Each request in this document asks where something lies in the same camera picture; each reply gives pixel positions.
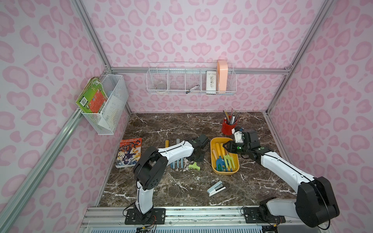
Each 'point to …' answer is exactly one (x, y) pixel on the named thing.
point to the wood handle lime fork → (226, 158)
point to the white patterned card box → (211, 82)
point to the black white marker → (189, 91)
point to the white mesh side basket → (108, 121)
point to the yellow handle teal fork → (175, 164)
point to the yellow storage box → (235, 156)
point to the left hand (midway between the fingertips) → (199, 156)
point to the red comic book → (129, 152)
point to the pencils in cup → (233, 119)
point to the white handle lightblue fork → (179, 161)
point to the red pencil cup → (226, 128)
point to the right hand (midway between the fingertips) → (223, 144)
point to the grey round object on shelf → (161, 86)
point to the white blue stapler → (216, 188)
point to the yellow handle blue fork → (220, 165)
